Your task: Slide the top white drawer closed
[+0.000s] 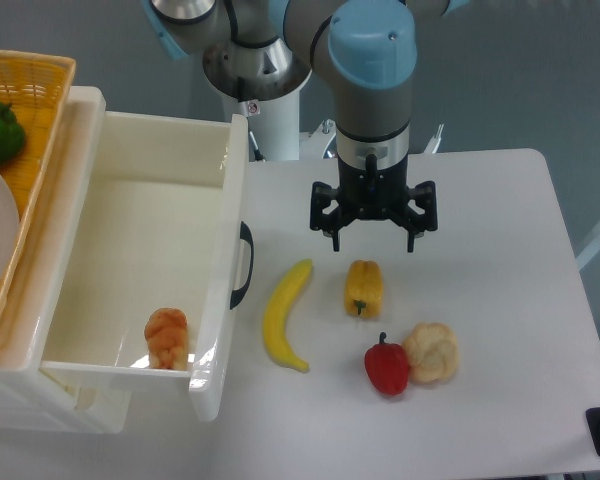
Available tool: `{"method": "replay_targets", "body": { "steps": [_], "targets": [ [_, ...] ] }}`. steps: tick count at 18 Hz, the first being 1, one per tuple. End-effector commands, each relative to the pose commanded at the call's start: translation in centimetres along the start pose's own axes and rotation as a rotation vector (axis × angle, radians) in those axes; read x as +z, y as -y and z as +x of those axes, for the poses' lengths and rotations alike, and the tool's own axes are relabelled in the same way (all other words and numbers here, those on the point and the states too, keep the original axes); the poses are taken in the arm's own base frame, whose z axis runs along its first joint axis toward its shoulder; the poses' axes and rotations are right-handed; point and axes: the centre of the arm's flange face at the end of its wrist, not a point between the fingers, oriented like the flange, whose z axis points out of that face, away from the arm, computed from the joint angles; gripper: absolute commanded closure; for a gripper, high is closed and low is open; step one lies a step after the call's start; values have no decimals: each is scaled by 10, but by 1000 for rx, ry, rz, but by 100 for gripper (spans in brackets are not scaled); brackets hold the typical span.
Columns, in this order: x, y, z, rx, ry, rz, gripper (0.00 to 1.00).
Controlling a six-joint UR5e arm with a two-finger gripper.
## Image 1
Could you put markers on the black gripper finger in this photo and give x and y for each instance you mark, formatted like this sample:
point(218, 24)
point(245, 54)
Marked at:
point(330, 212)
point(417, 212)

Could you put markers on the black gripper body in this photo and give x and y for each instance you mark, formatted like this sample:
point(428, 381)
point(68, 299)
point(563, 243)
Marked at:
point(380, 194)

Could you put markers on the white drawer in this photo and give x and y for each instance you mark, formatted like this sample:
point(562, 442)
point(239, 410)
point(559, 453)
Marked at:
point(159, 228)

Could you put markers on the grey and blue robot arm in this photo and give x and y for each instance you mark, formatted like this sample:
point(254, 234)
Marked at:
point(365, 51)

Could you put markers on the white plastic drawer cabinet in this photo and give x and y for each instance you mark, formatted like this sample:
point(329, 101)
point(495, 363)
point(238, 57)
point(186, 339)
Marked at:
point(31, 398)

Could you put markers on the yellow bell pepper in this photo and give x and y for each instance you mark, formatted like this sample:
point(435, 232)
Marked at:
point(364, 289)

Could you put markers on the beige bread roll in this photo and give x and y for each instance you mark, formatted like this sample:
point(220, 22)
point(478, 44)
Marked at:
point(432, 353)

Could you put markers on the yellow banana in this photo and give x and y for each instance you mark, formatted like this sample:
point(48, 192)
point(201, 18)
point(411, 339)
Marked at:
point(276, 313)

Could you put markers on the red bell pepper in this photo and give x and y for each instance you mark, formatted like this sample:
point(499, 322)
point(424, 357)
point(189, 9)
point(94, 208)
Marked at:
point(387, 367)

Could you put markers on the orange fried chicken toy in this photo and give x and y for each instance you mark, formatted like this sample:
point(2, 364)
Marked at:
point(166, 335)

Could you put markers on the orange woven basket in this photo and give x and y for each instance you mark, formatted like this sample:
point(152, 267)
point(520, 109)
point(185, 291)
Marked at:
point(37, 86)

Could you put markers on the black top drawer handle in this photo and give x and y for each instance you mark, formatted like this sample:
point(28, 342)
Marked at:
point(246, 265)

